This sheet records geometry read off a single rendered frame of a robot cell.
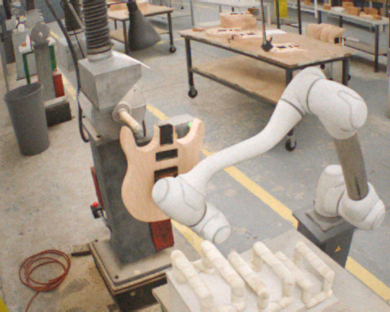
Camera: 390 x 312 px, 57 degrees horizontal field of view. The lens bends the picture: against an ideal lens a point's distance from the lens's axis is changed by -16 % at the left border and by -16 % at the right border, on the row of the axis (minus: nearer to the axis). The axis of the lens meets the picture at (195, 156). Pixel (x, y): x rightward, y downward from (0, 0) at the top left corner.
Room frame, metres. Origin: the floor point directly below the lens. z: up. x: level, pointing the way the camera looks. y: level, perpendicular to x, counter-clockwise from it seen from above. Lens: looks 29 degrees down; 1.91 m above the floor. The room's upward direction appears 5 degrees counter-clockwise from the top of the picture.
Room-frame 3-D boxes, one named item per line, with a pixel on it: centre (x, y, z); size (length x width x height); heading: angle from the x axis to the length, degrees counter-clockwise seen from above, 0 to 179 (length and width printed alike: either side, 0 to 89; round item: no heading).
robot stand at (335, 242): (1.48, -0.62, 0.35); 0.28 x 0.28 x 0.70; 18
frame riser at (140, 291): (1.87, 0.41, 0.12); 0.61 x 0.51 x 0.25; 116
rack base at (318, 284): (0.84, -0.29, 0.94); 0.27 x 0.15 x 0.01; 23
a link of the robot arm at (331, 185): (1.47, -0.62, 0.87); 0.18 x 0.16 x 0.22; 30
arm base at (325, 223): (1.50, -0.61, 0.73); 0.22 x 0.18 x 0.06; 18
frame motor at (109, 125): (1.82, 0.37, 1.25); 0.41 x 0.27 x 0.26; 26
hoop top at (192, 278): (0.71, 0.03, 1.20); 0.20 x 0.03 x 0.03; 22
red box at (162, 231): (1.94, 0.26, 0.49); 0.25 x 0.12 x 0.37; 26
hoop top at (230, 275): (0.74, -0.04, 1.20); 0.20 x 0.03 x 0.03; 22
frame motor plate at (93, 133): (1.87, 0.41, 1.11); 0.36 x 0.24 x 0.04; 26
